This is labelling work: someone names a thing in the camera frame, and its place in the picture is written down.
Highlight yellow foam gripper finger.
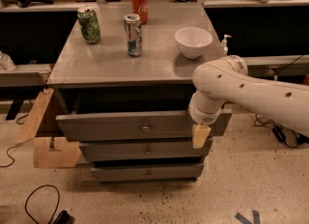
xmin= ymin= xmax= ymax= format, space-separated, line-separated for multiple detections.
xmin=192 ymin=125 xmax=211 ymax=149

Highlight grey top drawer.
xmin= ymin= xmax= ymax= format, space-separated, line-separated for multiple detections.
xmin=55 ymin=107 xmax=233 ymax=143

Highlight grey drawer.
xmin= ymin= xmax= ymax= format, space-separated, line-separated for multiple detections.
xmin=55 ymin=107 xmax=233 ymax=143
xmin=91 ymin=163 xmax=204 ymax=182
xmin=79 ymin=138 xmax=212 ymax=162

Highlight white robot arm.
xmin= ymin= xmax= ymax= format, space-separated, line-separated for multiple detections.
xmin=188 ymin=55 xmax=309 ymax=137

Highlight grey bottom drawer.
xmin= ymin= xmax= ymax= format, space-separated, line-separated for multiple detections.
xmin=91 ymin=163 xmax=204 ymax=182

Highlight grey middle drawer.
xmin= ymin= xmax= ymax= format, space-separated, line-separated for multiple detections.
xmin=79 ymin=138 xmax=212 ymax=162

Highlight grey drawer cabinet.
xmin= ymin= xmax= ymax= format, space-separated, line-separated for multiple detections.
xmin=48 ymin=2 xmax=223 ymax=169

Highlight white bowl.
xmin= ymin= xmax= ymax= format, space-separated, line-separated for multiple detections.
xmin=175 ymin=27 xmax=212 ymax=59

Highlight small pump bottle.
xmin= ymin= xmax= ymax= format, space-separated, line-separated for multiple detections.
xmin=221 ymin=34 xmax=232 ymax=55

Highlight silver blue energy can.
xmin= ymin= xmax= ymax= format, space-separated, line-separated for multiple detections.
xmin=124 ymin=14 xmax=142 ymax=57

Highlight notched wooden block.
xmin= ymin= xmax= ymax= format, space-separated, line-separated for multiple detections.
xmin=33 ymin=137 xmax=81 ymax=169

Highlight orange soda can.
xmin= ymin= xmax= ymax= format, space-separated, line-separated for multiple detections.
xmin=131 ymin=0 xmax=148 ymax=24

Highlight green soda can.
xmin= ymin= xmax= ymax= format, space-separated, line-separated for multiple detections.
xmin=77 ymin=6 xmax=100 ymax=43

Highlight wooden plank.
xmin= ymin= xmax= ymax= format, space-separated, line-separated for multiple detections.
xmin=14 ymin=88 xmax=54 ymax=144

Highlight clear plastic object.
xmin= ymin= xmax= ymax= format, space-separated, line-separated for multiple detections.
xmin=0 ymin=51 xmax=16 ymax=72

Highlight black power adapter cable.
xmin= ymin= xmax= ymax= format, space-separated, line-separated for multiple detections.
xmin=253 ymin=113 xmax=309 ymax=150

